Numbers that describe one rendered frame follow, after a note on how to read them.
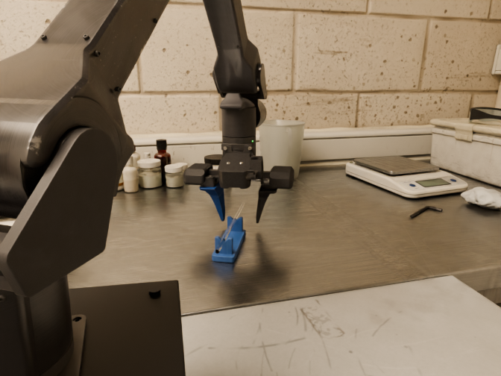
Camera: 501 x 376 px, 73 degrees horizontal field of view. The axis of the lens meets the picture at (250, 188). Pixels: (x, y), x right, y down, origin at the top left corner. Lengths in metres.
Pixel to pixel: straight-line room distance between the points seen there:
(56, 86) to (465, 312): 0.45
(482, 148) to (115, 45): 0.97
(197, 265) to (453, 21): 1.16
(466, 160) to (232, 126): 0.75
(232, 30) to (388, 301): 0.39
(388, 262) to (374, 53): 0.80
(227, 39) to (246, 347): 0.38
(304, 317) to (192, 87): 0.76
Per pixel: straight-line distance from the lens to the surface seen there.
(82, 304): 0.26
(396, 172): 0.89
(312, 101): 1.11
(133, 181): 0.85
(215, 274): 0.48
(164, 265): 0.51
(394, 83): 1.25
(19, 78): 0.20
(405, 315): 0.44
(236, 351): 0.37
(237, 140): 0.55
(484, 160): 1.07
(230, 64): 0.52
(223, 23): 0.49
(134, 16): 0.25
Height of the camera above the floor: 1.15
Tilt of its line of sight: 17 degrees down
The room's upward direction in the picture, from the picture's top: straight up
